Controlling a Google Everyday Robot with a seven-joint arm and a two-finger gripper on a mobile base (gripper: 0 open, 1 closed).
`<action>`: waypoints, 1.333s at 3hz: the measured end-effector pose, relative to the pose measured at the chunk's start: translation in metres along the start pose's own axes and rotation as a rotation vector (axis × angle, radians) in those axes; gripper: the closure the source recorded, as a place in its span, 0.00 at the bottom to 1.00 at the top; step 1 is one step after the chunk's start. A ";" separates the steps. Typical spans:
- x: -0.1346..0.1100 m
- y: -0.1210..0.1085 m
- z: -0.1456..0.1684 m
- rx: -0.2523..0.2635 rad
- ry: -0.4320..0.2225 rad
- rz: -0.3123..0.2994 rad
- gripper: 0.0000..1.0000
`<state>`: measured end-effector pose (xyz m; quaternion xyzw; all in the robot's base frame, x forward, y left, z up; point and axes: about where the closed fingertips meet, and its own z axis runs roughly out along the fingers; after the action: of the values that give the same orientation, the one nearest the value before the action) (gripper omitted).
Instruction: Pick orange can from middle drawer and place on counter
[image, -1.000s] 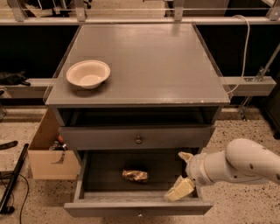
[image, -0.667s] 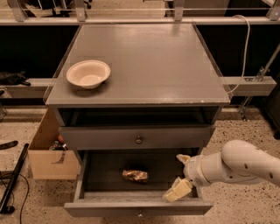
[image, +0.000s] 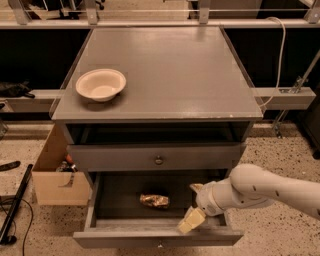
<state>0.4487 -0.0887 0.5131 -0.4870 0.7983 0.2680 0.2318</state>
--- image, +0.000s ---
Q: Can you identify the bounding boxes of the black flat tool on floor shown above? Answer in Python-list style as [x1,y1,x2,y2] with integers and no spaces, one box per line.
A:
[0,161,21,172]

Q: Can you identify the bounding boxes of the white hanging cable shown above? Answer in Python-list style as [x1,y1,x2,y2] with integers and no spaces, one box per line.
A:
[258,16,288,109]

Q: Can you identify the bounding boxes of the open grey bottom drawer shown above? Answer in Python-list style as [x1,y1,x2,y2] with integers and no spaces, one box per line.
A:
[73,170,243,248]

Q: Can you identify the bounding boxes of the white paper bowl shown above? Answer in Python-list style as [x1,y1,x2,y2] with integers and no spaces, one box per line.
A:
[75,69,126,102]

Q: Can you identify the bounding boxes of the metal railing frame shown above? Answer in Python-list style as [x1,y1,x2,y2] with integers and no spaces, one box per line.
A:
[0,0,320,29]

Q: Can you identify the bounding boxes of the black pole on floor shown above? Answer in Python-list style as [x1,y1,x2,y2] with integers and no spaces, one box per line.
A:
[0,164,33,245]

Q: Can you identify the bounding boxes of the grey wooden drawer cabinet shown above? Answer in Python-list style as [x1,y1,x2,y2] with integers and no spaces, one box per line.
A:
[49,25,264,188]

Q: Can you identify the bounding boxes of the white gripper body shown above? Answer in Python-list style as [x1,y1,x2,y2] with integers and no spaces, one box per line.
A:
[196,181,224,217]

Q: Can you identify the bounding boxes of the black cable on floor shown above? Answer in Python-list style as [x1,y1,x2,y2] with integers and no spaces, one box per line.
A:
[0,196,35,256]

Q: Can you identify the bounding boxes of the closed grey upper drawer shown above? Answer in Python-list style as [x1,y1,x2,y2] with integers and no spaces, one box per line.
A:
[67,143,245,172]

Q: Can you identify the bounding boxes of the brown cardboard box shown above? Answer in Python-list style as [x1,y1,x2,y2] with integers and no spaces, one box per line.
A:
[32,125,91,206]

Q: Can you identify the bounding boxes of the items inside cardboard box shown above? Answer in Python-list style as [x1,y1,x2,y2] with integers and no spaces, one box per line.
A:
[56,154,78,172]

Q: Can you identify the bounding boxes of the black bag on shelf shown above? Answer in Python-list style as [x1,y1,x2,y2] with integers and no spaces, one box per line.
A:
[0,81,35,98]

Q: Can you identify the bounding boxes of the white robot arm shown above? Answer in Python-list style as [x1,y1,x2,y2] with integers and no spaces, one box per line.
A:
[177,164,320,234]

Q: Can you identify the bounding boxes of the orange patterned drink can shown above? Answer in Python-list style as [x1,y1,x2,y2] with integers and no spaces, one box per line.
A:
[140,194,170,209]

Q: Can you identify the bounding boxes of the round metal drawer knob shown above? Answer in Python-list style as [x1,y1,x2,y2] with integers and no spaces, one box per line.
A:
[154,156,164,165]

